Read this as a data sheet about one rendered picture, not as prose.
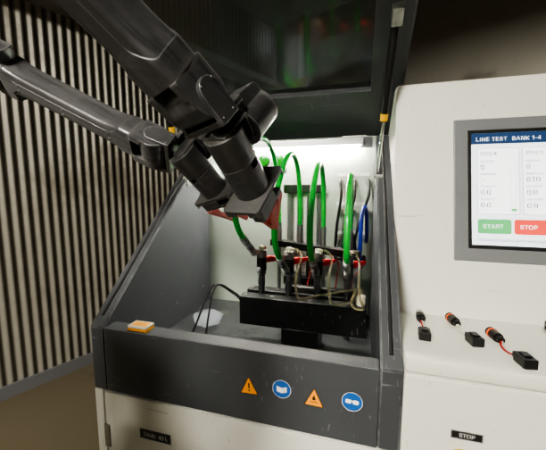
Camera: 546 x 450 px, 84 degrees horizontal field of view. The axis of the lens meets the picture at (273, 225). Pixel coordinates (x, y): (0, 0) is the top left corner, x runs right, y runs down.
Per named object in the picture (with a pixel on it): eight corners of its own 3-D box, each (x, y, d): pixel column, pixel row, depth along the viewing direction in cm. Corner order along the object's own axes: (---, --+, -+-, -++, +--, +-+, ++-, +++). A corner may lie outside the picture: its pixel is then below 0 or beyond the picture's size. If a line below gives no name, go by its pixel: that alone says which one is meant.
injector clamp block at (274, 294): (239, 346, 87) (239, 295, 85) (252, 330, 96) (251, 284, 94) (364, 365, 78) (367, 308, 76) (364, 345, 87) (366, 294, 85)
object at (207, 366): (107, 390, 74) (103, 328, 72) (120, 379, 78) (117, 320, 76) (376, 449, 57) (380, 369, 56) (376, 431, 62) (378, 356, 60)
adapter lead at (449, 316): (484, 348, 57) (485, 337, 57) (472, 347, 57) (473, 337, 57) (453, 320, 69) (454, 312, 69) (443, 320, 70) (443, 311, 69)
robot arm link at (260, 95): (157, 106, 40) (194, 84, 34) (205, 62, 46) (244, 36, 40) (215, 174, 46) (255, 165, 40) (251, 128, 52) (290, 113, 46)
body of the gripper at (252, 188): (285, 174, 50) (269, 137, 45) (262, 221, 45) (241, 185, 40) (252, 175, 54) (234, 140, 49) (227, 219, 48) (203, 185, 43)
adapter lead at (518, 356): (538, 370, 50) (540, 359, 50) (524, 370, 50) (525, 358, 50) (494, 336, 62) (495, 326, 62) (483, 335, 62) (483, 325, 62)
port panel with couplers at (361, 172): (331, 254, 106) (333, 162, 103) (332, 252, 110) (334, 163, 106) (370, 255, 103) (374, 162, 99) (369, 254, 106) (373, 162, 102)
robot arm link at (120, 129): (-10, 91, 66) (-42, 39, 57) (14, 79, 70) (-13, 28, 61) (161, 180, 63) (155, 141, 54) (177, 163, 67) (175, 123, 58)
